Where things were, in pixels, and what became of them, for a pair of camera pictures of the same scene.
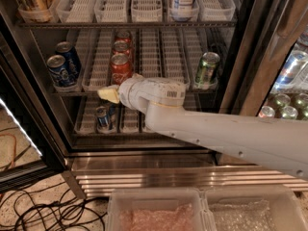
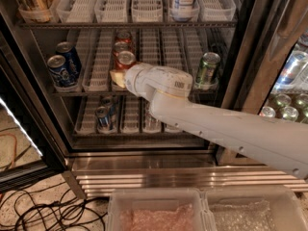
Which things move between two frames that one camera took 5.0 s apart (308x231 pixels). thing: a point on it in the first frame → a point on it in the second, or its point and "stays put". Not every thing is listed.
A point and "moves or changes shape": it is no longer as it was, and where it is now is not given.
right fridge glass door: [267, 70] stays put
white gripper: [148, 91] → [144, 78]
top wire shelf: [149, 24] stays put
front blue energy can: [103, 122] stays put
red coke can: [120, 67] moves or changes shape
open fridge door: [30, 147] stays put
